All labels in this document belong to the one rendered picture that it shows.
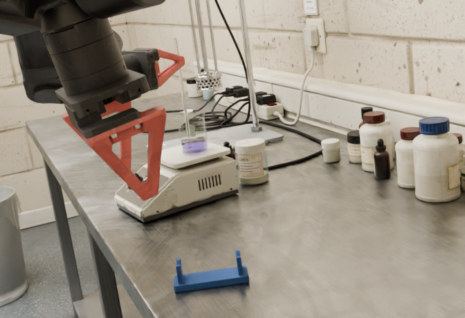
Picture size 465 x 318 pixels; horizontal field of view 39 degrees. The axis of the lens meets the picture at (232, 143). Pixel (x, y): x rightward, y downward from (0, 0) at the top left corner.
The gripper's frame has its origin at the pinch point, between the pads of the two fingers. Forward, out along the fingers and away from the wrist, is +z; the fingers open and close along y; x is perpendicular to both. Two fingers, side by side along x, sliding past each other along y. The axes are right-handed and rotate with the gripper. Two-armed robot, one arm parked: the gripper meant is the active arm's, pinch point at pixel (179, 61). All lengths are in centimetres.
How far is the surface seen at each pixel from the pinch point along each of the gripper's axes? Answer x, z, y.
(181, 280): 24.5, -22.5, -29.3
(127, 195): 22.6, -11.9, 4.9
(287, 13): -2, 59, 38
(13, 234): 74, 8, 155
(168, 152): 17.1, -1.8, 5.7
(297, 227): 26.0, 1.6, -25.4
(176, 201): 23.6, -6.7, -3.4
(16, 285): 95, 4, 155
